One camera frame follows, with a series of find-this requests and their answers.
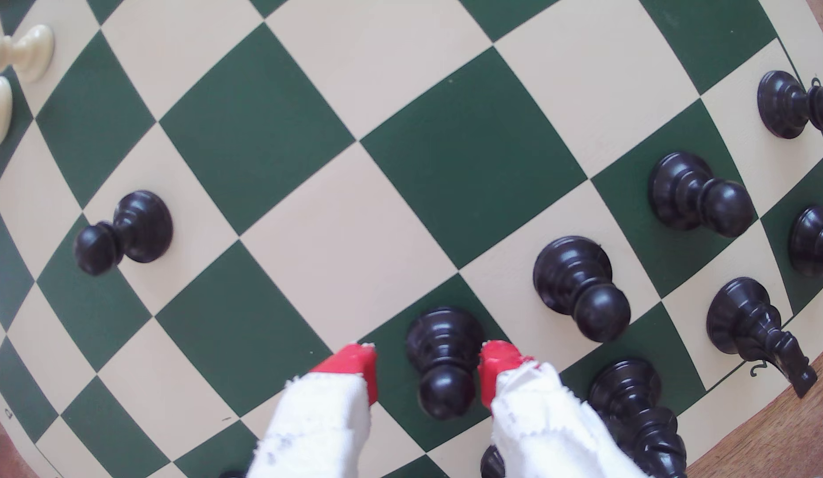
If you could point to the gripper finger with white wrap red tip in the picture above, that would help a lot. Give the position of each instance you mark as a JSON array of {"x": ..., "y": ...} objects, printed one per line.
[
  {"x": 544, "y": 425},
  {"x": 318, "y": 425}
]

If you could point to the black chess pawn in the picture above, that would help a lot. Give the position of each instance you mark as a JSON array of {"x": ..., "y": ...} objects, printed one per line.
[
  {"x": 581, "y": 289},
  {"x": 697, "y": 194},
  {"x": 129, "y": 229},
  {"x": 786, "y": 105},
  {"x": 444, "y": 358}
]

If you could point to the tall black chess piece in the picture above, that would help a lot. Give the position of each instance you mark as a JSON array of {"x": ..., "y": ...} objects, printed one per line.
[{"x": 637, "y": 418}]

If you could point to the black chess bishop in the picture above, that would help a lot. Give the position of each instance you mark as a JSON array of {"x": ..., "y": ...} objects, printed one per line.
[{"x": 750, "y": 325}]

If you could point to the white chess pawn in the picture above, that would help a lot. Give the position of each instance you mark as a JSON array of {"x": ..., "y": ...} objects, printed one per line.
[{"x": 26, "y": 52}]

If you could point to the green and cream chessboard mat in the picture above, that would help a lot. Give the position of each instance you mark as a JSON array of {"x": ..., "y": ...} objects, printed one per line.
[{"x": 451, "y": 153}]

